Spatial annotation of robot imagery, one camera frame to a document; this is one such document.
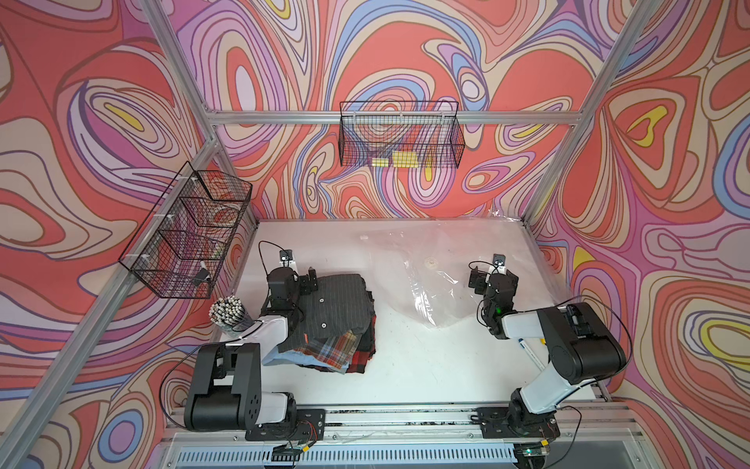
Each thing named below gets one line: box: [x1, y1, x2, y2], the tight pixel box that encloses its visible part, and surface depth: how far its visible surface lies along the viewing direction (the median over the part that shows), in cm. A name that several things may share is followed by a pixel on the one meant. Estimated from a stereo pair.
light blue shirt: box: [261, 345, 348, 374], surface depth 79 cm
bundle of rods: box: [208, 295, 254, 339], surface depth 76 cm
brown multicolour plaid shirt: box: [293, 330, 361, 375], surface depth 79 cm
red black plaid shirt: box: [346, 313, 377, 374], surface depth 83 cm
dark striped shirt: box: [277, 273, 375, 353], surface depth 80 cm
